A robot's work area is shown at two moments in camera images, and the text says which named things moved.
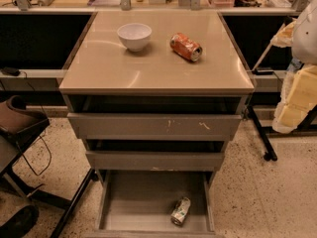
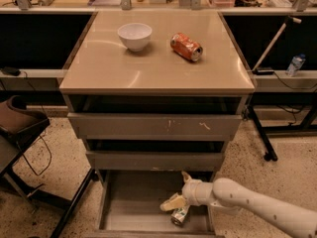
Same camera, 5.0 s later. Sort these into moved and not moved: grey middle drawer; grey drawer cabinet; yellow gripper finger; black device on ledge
Moved: yellow gripper finger
Not moved: grey drawer cabinet; black device on ledge; grey middle drawer
